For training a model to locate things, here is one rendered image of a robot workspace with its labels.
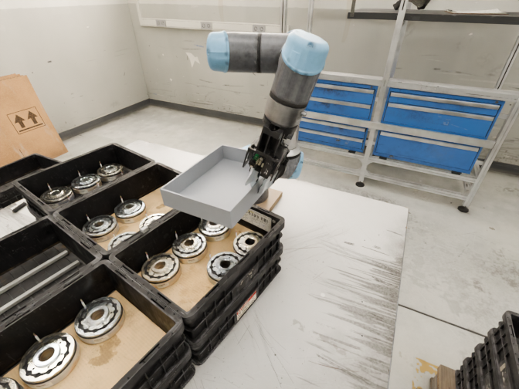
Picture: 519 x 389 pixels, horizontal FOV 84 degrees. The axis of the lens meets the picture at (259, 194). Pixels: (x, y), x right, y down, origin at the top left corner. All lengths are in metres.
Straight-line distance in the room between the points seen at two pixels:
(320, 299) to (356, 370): 0.21
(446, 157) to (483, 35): 1.13
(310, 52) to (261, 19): 3.13
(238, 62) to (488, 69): 2.91
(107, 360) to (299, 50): 0.73
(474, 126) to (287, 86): 2.15
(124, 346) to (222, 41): 0.69
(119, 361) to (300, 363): 0.43
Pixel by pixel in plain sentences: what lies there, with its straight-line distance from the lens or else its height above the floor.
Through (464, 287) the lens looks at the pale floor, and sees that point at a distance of 2.23.
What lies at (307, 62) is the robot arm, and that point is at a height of 1.39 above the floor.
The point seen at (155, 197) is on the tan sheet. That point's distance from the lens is 1.19.
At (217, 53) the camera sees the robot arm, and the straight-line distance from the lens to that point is 0.64.
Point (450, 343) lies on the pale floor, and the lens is 1.94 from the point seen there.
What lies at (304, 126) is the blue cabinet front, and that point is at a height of 0.46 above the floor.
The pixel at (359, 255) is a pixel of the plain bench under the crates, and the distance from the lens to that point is 1.13.
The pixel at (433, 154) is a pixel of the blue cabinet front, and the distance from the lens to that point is 2.65.
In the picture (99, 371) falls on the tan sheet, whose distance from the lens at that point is 0.79.
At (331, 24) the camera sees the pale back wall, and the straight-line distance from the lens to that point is 3.38.
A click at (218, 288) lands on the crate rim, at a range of 0.70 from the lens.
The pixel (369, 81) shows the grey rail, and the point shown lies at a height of 0.91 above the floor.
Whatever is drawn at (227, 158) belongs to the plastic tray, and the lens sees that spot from 0.92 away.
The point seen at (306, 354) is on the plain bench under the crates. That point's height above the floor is 0.70.
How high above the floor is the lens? 1.49
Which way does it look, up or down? 36 degrees down
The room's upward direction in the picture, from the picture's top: straight up
